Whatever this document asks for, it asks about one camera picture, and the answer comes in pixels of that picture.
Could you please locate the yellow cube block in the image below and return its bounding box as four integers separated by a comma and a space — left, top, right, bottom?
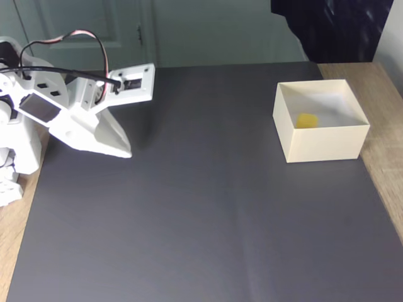
295, 113, 319, 129

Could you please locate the white open box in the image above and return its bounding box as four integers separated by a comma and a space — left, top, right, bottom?
272, 79, 371, 164

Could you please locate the pale green panelled door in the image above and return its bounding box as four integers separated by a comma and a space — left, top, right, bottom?
12, 0, 158, 69

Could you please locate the dark grey mat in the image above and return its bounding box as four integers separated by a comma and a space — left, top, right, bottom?
5, 60, 403, 302

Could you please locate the black speckled cloth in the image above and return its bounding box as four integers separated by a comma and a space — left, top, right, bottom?
270, 0, 394, 63

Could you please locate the black camera cable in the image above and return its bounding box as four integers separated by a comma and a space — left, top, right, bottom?
0, 65, 122, 91

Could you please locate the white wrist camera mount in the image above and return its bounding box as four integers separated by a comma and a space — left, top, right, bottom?
65, 62, 156, 116

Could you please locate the red and black servo wire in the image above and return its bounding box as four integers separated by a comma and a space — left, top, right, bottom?
19, 29, 110, 104

